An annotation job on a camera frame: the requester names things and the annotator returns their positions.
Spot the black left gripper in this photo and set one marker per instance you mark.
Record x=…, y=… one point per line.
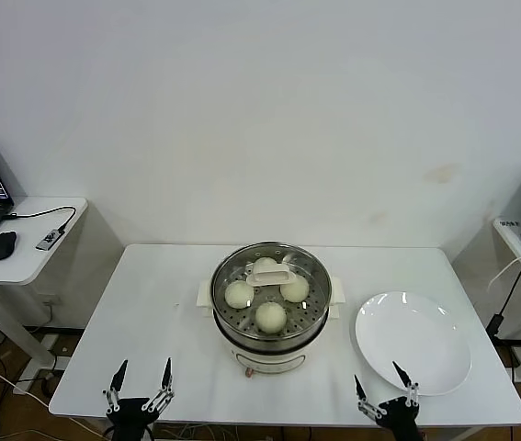
x=133, y=411

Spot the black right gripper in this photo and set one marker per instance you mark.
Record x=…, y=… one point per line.
x=400, y=415

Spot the white steamed baozi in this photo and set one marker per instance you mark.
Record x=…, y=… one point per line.
x=267, y=263
x=240, y=294
x=295, y=291
x=270, y=318

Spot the round glass pot lid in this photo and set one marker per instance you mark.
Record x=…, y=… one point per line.
x=271, y=275

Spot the perforated steel steamer basket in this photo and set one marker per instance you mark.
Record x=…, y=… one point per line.
x=269, y=343

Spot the round white plate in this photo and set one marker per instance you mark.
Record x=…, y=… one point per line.
x=407, y=331

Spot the cream electric cooking pot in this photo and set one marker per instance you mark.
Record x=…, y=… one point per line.
x=269, y=360

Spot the white rounded side table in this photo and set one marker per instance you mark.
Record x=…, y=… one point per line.
x=26, y=257

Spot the small grey usb hub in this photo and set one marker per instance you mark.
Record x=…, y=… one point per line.
x=50, y=239

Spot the black computer mouse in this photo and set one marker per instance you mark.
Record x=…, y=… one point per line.
x=0, y=245

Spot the small white printed label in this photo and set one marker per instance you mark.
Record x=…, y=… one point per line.
x=509, y=223

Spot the white wall socket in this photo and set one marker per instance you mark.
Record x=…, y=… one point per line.
x=52, y=301

